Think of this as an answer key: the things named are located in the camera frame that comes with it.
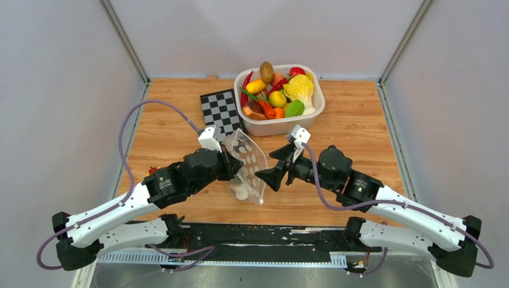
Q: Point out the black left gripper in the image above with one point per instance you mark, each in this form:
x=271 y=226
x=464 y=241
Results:
x=232 y=167

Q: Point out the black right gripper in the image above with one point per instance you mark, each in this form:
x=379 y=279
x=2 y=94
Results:
x=273 y=176

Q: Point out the clear dotted zip bag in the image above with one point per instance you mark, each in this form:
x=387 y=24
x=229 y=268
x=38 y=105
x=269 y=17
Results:
x=242 y=147

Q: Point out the white grey mushroom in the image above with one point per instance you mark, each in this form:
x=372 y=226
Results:
x=241 y=191

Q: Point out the light green leaf vegetable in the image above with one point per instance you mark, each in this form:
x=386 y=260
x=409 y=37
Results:
x=294 y=108

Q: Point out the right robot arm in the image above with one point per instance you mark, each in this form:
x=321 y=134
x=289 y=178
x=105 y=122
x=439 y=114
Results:
x=450 y=241

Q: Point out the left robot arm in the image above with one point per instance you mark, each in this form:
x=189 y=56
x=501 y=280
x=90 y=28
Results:
x=84 y=237

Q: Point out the white plastic food tub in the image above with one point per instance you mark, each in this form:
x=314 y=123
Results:
x=269 y=127

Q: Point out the yellow toy brick car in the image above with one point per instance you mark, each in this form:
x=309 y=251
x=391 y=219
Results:
x=152 y=170

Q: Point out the orange tangerine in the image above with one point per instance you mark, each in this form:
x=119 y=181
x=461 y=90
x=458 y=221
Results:
x=279 y=113

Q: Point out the chocolate glazed eclair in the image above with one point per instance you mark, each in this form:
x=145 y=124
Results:
x=254 y=111

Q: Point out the black white checkerboard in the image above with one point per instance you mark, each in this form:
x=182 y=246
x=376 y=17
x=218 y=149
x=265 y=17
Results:
x=219 y=109

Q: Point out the long red chili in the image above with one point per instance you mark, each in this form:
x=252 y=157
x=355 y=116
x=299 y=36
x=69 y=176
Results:
x=244 y=85

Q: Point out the red pepper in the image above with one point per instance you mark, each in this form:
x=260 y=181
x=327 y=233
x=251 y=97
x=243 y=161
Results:
x=278 y=86

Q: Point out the green onion stalk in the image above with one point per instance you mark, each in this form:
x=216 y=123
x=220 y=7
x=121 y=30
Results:
x=249 y=94

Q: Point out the yellow napa cabbage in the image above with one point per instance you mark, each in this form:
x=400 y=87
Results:
x=301 y=88

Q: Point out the yellow mango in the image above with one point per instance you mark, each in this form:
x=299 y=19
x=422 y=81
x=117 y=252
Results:
x=256 y=86

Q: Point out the brown kiwi potato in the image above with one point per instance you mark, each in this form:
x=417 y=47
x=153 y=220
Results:
x=266 y=72

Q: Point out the red apple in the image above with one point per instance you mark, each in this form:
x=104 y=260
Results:
x=294 y=71

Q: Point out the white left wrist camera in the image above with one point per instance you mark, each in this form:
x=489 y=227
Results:
x=208 y=139

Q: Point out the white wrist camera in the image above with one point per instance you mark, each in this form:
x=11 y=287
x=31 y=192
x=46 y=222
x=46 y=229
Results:
x=298 y=136
x=208 y=139

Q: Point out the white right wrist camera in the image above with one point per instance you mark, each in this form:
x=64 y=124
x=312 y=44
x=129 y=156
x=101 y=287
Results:
x=298 y=136

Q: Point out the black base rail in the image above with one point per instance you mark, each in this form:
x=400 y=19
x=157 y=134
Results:
x=263 y=243

